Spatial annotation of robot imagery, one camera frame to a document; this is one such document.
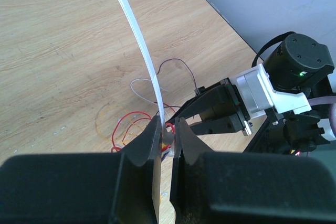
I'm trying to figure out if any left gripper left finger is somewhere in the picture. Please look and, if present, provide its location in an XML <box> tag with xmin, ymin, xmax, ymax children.
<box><xmin>119</xmin><ymin>116</ymin><xmax>162</xmax><ymax>223</ymax></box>

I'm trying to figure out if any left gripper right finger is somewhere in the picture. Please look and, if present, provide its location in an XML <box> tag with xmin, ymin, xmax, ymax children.
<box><xmin>170</xmin><ymin>118</ymin><xmax>210</xmax><ymax>223</ymax></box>

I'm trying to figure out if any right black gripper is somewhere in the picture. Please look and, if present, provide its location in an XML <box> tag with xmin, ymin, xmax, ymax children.
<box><xmin>172</xmin><ymin>78</ymin><xmax>252</xmax><ymax>135</ymax></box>

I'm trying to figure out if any red wire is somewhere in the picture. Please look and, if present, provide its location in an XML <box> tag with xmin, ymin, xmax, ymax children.
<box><xmin>110</xmin><ymin>105</ymin><xmax>184</xmax><ymax>154</ymax></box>

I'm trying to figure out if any white zip tie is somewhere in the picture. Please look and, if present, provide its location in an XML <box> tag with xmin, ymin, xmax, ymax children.
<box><xmin>118</xmin><ymin>0</ymin><xmax>170</xmax><ymax>140</ymax></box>

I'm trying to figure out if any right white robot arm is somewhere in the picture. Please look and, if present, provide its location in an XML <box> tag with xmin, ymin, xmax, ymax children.
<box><xmin>169</xmin><ymin>31</ymin><xmax>335</xmax><ymax>155</ymax></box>

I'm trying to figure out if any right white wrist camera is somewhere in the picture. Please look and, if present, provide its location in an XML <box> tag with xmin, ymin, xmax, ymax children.
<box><xmin>229</xmin><ymin>64</ymin><xmax>311</xmax><ymax>119</ymax></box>

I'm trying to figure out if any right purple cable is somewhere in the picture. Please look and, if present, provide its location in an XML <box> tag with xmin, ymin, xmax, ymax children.
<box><xmin>308</xmin><ymin>95</ymin><xmax>336</xmax><ymax>141</ymax></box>

